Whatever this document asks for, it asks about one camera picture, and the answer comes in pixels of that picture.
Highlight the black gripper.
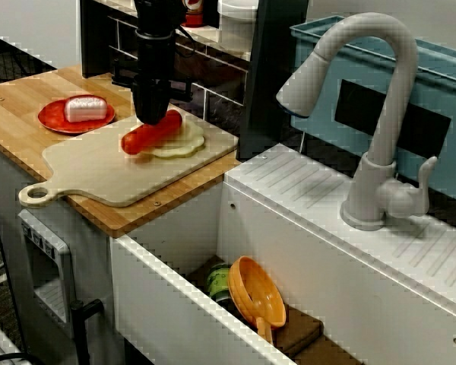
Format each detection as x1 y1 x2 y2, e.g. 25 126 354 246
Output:
112 32 194 125

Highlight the red toy sausage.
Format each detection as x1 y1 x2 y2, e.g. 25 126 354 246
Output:
121 109 183 155

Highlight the white and red toy sushi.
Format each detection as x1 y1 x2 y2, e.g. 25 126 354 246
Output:
63 95 109 123

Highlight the pale yellow scalloped plate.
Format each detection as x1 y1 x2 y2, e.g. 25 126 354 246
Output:
142 120 207 160

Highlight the dark tiled backsplash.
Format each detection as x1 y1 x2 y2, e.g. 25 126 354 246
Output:
108 0 252 140

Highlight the narrow dark kitchen panel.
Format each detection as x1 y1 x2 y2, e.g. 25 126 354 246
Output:
79 0 115 80

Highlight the red ketchup bottle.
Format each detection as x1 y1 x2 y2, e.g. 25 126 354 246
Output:
182 0 206 27

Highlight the red round plate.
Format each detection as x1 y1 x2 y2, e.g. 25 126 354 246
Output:
36 97 117 135

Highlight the white plastic cup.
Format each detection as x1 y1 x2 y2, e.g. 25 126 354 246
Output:
217 0 259 53

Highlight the wide dark kitchen panel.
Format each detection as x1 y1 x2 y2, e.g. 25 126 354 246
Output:
238 0 309 160

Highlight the wooden kitchen countertop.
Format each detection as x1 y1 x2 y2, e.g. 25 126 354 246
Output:
0 67 243 239

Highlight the green toy can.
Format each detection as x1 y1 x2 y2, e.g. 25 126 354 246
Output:
207 265 233 303

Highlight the black tape patch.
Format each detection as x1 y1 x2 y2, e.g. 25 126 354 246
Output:
334 78 452 156

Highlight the white toy sink unit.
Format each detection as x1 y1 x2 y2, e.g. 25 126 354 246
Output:
108 142 456 365

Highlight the orange toy strainer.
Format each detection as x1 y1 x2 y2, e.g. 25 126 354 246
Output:
227 255 288 343

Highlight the grey toy faucet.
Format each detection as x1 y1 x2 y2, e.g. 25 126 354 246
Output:
275 11 440 232

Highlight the teal plastic bin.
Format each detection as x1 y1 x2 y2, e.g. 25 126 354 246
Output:
288 15 456 198

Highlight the beige cutting board with handle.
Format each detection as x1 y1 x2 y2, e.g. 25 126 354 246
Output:
17 105 239 209

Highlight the black wire mesh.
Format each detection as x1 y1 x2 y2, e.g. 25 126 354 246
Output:
0 32 58 87

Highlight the black bar handle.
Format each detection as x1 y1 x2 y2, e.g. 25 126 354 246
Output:
70 298 104 365

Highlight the black cable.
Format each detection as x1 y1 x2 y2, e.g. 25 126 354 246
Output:
0 352 39 365

